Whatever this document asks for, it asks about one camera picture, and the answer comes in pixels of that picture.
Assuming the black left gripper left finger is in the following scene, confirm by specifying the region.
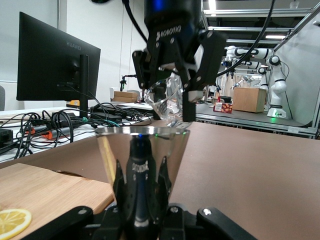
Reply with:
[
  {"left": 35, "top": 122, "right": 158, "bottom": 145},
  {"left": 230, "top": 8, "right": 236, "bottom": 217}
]
[{"left": 19, "top": 202, "right": 123, "bottom": 240}]

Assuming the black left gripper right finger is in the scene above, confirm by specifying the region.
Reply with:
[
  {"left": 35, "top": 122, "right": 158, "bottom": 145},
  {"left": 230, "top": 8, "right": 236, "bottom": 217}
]
[{"left": 163, "top": 202, "right": 258, "bottom": 240}]

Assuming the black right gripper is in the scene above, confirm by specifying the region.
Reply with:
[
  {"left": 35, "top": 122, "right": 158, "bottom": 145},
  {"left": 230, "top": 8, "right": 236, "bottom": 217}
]
[{"left": 131, "top": 0, "right": 227, "bottom": 123}]

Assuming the small clear glass cup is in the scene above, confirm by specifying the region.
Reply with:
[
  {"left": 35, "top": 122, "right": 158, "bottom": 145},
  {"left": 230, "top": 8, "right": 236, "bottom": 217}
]
[{"left": 144, "top": 75, "right": 194, "bottom": 130}]

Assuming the steel jigger measuring cup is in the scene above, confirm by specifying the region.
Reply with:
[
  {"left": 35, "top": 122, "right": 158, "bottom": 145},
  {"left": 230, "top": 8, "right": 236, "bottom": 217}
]
[{"left": 94, "top": 126, "right": 191, "bottom": 240}]

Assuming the wooden cutting board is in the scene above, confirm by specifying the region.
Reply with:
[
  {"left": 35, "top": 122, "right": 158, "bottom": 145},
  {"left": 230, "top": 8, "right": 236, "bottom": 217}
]
[{"left": 0, "top": 162, "right": 116, "bottom": 240}]

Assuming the black articulated stand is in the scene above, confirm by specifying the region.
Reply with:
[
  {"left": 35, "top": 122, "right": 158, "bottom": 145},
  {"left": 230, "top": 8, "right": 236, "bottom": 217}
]
[{"left": 119, "top": 73, "right": 138, "bottom": 92}]

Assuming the brown cardboard box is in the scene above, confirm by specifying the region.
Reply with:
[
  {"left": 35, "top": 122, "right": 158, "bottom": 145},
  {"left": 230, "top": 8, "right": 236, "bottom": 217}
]
[{"left": 113, "top": 90, "right": 140, "bottom": 104}]

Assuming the red patterned carton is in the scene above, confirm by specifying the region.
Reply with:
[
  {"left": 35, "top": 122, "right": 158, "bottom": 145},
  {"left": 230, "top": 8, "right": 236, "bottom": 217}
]
[{"left": 212, "top": 101, "right": 234, "bottom": 114}]

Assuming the lemon slice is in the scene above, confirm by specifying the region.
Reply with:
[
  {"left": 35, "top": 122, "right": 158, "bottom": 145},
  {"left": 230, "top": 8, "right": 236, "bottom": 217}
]
[{"left": 0, "top": 208, "right": 33, "bottom": 240}]

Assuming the black flat desk device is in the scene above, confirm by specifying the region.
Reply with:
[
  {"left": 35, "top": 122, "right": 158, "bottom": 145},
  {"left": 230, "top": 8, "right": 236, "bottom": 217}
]
[{"left": 89, "top": 106, "right": 127, "bottom": 120}]

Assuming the black computer monitor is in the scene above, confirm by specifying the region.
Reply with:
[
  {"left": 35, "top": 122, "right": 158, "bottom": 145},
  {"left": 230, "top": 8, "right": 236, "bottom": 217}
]
[{"left": 15, "top": 11, "right": 102, "bottom": 118}]

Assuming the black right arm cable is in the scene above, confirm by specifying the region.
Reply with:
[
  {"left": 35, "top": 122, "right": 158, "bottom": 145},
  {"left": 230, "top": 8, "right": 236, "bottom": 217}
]
[{"left": 121, "top": 0, "right": 276, "bottom": 77}]

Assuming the black desk cable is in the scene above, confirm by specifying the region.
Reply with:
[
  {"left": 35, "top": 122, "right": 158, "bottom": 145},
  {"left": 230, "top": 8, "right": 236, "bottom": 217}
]
[{"left": 14, "top": 109, "right": 76, "bottom": 161}]

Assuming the teal cable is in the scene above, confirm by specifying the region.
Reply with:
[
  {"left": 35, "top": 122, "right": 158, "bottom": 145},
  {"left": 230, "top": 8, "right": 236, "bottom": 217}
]
[{"left": 81, "top": 116, "right": 121, "bottom": 130}]

